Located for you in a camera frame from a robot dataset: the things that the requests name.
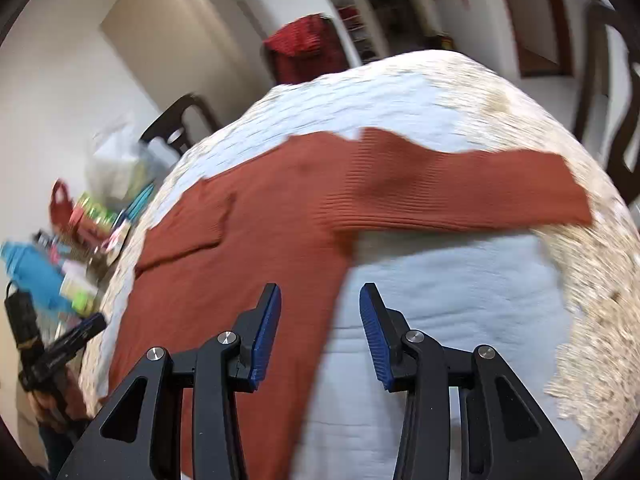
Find person's left hand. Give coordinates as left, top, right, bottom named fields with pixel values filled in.
left=30, top=370, right=93, bottom=431

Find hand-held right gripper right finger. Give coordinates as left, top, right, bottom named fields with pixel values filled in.
left=359, top=282, right=583, bottom=480

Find white fringed table cover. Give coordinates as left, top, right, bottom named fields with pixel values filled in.
left=80, top=49, right=640, bottom=480

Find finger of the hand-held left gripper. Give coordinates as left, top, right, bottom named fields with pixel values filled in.
left=44, top=313, right=108, bottom=362

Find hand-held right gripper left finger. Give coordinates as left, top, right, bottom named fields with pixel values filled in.
left=56, top=283, right=282, bottom=480

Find metal shelf rack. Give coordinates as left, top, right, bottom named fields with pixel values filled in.
left=335, top=5, right=381, bottom=66

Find brown wooden door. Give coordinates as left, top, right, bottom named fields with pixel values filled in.
left=500, top=0, right=573, bottom=78

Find rust knit sweater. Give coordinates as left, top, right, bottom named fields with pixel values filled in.
left=107, top=127, right=593, bottom=480

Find green snack packets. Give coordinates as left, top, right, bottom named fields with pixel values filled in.
left=70, top=192, right=118, bottom=236

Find beige sliding door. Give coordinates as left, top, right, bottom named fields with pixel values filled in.
left=100, top=0, right=276, bottom=136

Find dark wooden chair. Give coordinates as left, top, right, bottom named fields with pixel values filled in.
left=572, top=0, right=640, bottom=206
left=140, top=92, right=223, bottom=156

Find red bag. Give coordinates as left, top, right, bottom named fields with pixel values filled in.
left=49, top=180, right=76, bottom=226

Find pink packet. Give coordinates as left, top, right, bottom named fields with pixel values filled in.
left=102, top=222, right=132, bottom=256

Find clear plastic bag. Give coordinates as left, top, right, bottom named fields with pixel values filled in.
left=85, top=115, right=166, bottom=201

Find red knit garment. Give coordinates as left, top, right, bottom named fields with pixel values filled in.
left=262, top=14, right=351, bottom=86

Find blue cloth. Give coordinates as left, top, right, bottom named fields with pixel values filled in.
left=0, top=241, right=71, bottom=316

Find white green packet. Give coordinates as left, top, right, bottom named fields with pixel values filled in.
left=60, top=265, right=98, bottom=311

